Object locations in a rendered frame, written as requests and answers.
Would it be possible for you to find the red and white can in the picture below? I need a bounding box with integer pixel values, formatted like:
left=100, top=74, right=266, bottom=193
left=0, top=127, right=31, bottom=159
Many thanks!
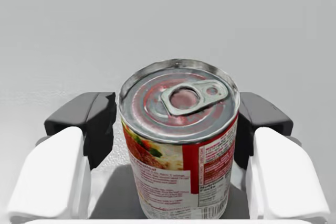
left=117, top=59, right=241, bottom=220

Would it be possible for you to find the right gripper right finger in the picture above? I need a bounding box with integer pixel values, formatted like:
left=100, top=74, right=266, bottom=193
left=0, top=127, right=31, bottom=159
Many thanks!
left=234, top=92, right=331, bottom=221

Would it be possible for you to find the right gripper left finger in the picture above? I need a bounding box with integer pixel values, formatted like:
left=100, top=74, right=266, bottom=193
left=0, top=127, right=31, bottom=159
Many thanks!
left=7, top=92, right=117, bottom=221

